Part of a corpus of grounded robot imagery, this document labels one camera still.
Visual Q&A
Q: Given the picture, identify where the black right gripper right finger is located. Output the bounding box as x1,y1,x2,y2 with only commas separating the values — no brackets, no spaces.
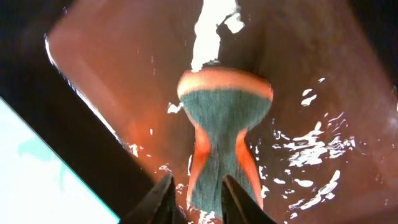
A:
221,175,276,224

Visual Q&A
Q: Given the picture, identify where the black rectangular tray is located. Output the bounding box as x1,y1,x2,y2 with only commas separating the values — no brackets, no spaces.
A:
1,0,397,223

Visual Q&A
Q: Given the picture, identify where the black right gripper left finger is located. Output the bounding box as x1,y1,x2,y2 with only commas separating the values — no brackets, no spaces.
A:
119,174,187,224

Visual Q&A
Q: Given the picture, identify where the teal plastic tray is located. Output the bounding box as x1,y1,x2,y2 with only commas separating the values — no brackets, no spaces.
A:
1,101,119,224

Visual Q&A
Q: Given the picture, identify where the orange black sponge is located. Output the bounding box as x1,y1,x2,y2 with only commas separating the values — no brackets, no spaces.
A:
177,67,273,218

